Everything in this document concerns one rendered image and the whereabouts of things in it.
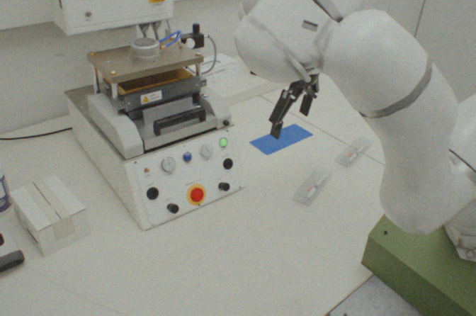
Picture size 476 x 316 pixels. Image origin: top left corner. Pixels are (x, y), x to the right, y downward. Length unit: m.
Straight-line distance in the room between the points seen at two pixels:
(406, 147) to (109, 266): 0.76
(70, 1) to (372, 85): 0.92
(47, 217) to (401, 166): 0.82
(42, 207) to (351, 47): 0.88
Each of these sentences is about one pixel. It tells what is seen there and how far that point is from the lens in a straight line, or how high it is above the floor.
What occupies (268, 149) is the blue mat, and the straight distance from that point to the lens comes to 1.47.
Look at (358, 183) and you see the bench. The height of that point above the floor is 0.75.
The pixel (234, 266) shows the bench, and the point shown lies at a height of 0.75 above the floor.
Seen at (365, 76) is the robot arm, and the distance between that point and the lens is 0.51.
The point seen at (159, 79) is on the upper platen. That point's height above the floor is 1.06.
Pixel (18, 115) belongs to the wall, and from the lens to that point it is 1.70.
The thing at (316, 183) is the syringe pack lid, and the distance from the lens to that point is 1.31.
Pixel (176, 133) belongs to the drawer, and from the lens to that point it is 1.15.
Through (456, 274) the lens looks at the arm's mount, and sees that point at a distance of 1.02.
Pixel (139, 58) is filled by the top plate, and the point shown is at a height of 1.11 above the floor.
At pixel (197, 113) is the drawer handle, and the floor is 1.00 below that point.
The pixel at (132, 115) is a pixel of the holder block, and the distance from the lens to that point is 1.20.
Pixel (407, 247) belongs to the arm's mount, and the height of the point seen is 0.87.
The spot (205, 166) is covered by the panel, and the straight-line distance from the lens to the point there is 1.21.
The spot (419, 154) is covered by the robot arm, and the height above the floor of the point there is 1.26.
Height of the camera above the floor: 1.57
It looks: 33 degrees down
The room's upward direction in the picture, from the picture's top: 3 degrees clockwise
